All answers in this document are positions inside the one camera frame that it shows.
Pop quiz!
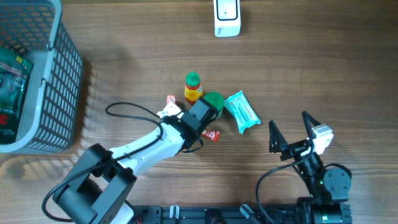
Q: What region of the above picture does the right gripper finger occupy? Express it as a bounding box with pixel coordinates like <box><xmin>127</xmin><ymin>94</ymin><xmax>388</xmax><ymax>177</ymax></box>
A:
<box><xmin>269</xmin><ymin>120</ymin><xmax>288</xmax><ymax>153</ymax></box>
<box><xmin>302</xmin><ymin>111</ymin><xmax>320</xmax><ymax>137</ymax></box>

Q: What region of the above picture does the jar with green lid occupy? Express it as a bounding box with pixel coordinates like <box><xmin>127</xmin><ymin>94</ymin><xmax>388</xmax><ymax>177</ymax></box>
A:
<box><xmin>204</xmin><ymin>92</ymin><xmax>224</xmax><ymax>118</ymax></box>

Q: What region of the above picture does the sauce bottle green cap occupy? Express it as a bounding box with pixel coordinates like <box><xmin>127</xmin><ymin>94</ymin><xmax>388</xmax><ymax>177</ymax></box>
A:
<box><xmin>184</xmin><ymin>72</ymin><xmax>203</xmax><ymax>105</ymax></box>

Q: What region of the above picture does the red coffee stick sachet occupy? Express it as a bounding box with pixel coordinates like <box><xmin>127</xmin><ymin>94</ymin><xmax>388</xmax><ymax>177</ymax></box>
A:
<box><xmin>201</xmin><ymin>129</ymin><xmax>220</xmax><ymax>142</ymax></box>

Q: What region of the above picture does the teal wet wipes pack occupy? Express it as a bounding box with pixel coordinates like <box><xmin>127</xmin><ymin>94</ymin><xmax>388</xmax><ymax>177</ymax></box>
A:
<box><xmin>224</xmin><ymin>90</ymin><xmax>261</xmax><ymax>134</ymax></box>

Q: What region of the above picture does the small red white candy pack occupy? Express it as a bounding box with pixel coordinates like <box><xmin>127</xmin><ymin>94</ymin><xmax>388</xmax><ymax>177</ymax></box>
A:
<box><xmin>167</xmin><ymin>95</ymin><xmax>177</xmax><ymax>104</ymax></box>

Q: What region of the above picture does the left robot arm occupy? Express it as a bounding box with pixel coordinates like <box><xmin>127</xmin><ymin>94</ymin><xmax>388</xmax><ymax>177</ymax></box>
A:
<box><xmin>42</xmin><ymin>98</ymin><xmax>219</xmax><ymax>223</ymax></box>

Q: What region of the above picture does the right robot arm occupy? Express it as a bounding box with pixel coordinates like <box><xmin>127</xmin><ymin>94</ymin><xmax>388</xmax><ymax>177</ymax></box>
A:
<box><xmin>268</xmin><ymin>111</ymin><xmax>352</xmax><ymax>223</ymax></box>

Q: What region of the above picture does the white barcode scanner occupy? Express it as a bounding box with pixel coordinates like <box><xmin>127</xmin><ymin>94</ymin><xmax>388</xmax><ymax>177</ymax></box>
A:
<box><xmin>213</xmin><ymin>0</ymin><xmax>241</xmax><ymax>38</ymax></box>

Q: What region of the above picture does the grey plastic mesh basket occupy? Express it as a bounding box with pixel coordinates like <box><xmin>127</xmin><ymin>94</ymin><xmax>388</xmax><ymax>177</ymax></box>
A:
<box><xmin>1</xmin><ymin>0</ymin><xmax>84</xmax><ymax>154</ymax></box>

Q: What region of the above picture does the dark green snack bag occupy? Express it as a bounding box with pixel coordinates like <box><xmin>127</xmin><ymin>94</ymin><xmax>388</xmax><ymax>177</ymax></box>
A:
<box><xmin>1</xmin><ymin>47</ymin><xmax>34</xmax><ymax>144</ymax></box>

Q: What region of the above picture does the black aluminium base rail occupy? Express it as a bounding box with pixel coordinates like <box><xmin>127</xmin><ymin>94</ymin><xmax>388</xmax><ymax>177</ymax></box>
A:
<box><xmin>129</xmin><ymin>202</ymin><xmax>353</xmax><ymax>224</ymax></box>

